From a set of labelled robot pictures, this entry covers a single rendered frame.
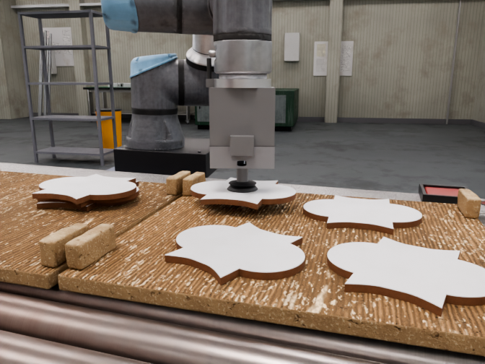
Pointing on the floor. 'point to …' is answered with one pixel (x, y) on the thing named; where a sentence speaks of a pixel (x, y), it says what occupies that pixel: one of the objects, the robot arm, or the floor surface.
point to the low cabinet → (202, 118)
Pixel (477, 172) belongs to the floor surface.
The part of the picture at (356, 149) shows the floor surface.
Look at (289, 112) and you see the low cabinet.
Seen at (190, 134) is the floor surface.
